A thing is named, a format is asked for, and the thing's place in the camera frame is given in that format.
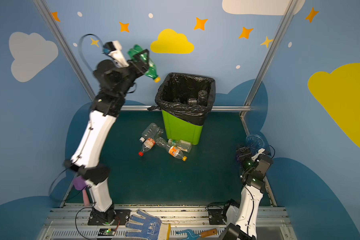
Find clear bottle white cap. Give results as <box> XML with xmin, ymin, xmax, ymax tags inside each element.
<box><xmin>139</xmin><ymin>123</ymin><xmax>164</xmax><ymax>143</ymax></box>

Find crushed orange label bottle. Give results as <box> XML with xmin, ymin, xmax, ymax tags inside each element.
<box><xmin>156</xmin><ymin>137</ymin><xmax>187</xmax><ymax>162</ymax></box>

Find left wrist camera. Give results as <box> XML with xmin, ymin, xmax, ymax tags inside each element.
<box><xmin>103</xmin><ymin>41</ymin><xmax>129</xmax><ymax>68</ymax></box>

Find purple ribbed plastic vase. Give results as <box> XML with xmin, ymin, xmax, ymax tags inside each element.
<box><xmin>246</xmin><ymin>134</ymin><xmax>265</xmax><ymax>152</ymax></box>

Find aluminium frame back rail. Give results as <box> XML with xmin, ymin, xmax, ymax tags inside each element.
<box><xmin>121</xmin><ymin>105</ymin><xmax>252</xmax><ymax>112</ymax></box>

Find blue dotted work glove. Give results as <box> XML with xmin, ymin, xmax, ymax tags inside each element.
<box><xmin>125</xmin><ymin>209</ymin><xmax>171</xmax><ymax>240</ymax></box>

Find black bin liner bag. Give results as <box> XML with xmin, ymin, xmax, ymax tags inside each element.
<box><xmin>148</xmin><ymin>73</ymin><xmax>216</xmax><ymax>126</ymax></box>

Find green plastic trash bin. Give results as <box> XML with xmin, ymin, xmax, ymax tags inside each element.
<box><xmin>162</xmin><ymin>110</ymin><xmax>203</xmax><ymax>145</ymax></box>

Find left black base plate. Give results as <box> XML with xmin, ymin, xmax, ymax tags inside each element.
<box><xmin>88</xmin><ymin>209</ymin><xmax>131</xmax><ymax>226</ymax></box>

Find small clear green-cap bottle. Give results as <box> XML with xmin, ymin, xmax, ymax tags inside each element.
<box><xmin>168</xmin><ymin>139</ymin><xmax>193</xmax><ymax>153</ymax></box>

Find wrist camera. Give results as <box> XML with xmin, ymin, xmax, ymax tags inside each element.
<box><xmin>252</xmin><ymin>148</ymin><xmax>266</xmax><ymax>162</ymax></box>
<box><xmin>103</xmin><ymin>41</ymin><xmax>129</xmax><ymax>68</ymax></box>

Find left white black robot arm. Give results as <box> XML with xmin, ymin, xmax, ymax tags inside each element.
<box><xmin>65</xmin><ymin>49</ymin><xmax>150</xmax><ymax>225</ymax></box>

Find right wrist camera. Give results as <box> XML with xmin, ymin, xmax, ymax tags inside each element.
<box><xmin>252</xmin><ymin>148</ymin><xmax>266</xmax><ymax>162</ymax></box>

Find crushed green bottle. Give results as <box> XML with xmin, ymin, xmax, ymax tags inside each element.
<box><xmin>128</xmin><ymin>45</ymin><xmax>161</xmax><ymax>83</ymax></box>

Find teal fork wooden handle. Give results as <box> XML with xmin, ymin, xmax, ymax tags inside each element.
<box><xmin>176</xmin><ymin>229</ymin><xmax>218</xmax><ymax>240</ymax></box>

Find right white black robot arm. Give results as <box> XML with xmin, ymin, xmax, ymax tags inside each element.
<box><xmin>219</xmin><ymin>147</ymin><xmax>274</xmax><ymax>240</ymax></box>

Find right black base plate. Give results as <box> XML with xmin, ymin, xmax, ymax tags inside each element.
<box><xmin>205</xmin><ymin>205</ymin><xmax>227</xmax><ymax>225</ymax></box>

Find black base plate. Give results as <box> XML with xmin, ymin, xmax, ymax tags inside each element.
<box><xmin>205</xmin><ymin>205</ymin><xmax>227</xmax><ymax>225</ymax></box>
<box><xmin>88</xmin><ymin>209</ymin><xmax>131</xmax><ymax>226</ymax></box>

